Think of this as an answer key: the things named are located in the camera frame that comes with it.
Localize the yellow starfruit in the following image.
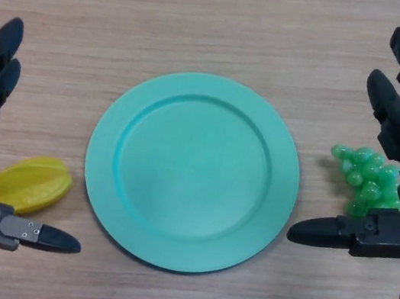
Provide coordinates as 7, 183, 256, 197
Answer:
0, 148, 78, 226

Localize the green round plate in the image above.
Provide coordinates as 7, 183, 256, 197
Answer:
69, 54, 316, 291

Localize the green grape bunch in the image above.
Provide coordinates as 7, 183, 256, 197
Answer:
319, 140, 400, 227

